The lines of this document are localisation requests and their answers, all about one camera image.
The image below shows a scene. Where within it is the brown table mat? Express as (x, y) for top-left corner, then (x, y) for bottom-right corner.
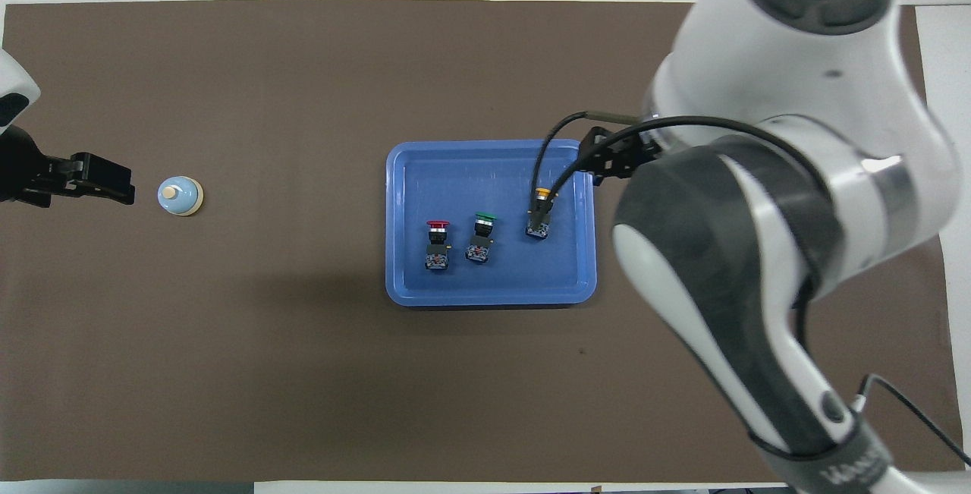
(0, 0), (955, 483)

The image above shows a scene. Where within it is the red mushroom push button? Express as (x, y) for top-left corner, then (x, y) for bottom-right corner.
(423, 219), (453, 272)

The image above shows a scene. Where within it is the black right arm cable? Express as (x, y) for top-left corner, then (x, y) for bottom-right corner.
(529, 109), (971, 469)

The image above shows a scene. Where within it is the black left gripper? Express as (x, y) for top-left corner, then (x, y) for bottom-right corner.
(0, 126), (136, 208)

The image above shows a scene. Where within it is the blue plastic tray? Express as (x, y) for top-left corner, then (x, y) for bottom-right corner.
(385, 139), (598, 307)

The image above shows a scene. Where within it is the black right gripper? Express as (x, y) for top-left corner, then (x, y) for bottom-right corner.
(579, 126), (661, 185)

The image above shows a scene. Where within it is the green mushroom push button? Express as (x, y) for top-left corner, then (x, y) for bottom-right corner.
(464, 212), (498, 266)

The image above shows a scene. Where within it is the yellow mushroom push button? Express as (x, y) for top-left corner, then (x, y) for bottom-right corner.
(524, 187), (560, 241)

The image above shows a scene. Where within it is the light blue call bell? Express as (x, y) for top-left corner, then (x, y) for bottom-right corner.
(157, 175), (204, 218)

